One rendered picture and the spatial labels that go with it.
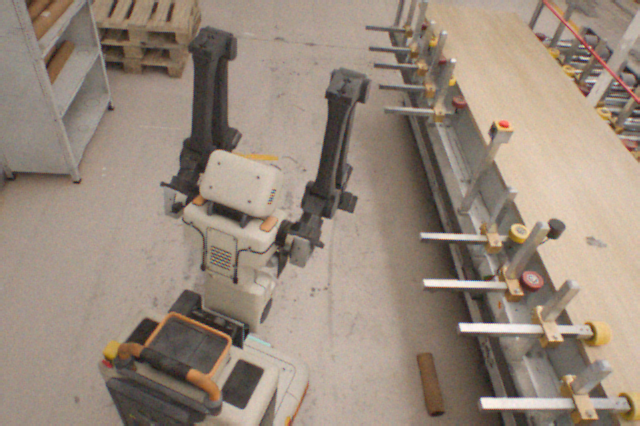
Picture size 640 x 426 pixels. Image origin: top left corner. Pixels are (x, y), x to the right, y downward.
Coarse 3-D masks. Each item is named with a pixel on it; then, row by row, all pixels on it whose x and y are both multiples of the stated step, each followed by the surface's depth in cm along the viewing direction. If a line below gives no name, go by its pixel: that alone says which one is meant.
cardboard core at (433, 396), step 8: (424, 360) 244; (432, 360) 245; (424, 368) 241; (432, 368) 241; (424, 376) 239; (432, 376) 238; (424, 384) 237; (432, 384) 235; (432, 392) 232; (440, 392) 233; (432, 400) 229; (440, 400) 230; (432, 408) 227; (440, 408) 226; (432, 416) 231
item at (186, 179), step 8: (184, 168) 151; (176, 176) 150; (184, 176) 150; (192, 176) 150; (160, 184) 150; (168, 184) 149; (176, 184) 149; (184, 184) 149; (192, 184) 150; (184, 192) 148; (192, 192) 148
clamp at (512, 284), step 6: (504, 270) 187; (504, 276) 185; (510, 282) 183; (516, 282) 183; (510, 288) 181; (504, 294) 184; (510, 294) 180; (516, 294) 179; (522, 294) 179; (510, 300) 182; (516, 300) 182
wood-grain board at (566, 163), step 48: (480, 48) 321; (528, 48) 331; (480, 96) 275; (528, 96) 282; (576, 96) 289; (528, 144) 246; (576, 144) 251; (528, 192) 218; (576, 192) 222; (624, 192) 227; (576, 240) 199; (624, 240) 203; (624, 288) 183; (624, 336) 168; (624, 384) 154
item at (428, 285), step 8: (424, 280) 180; (432, 280) 180; (440, 280) 181; (448, 280) 181; (424, 288) 179; (432, 288) 179; (440, 288) 180; (448, 288) 180; (456, 288) 180; (464, 288) 180; (472, 288) 181; (480, 288) 181; (488, 288) 181; (496, 288) 182; (504, 288) 182
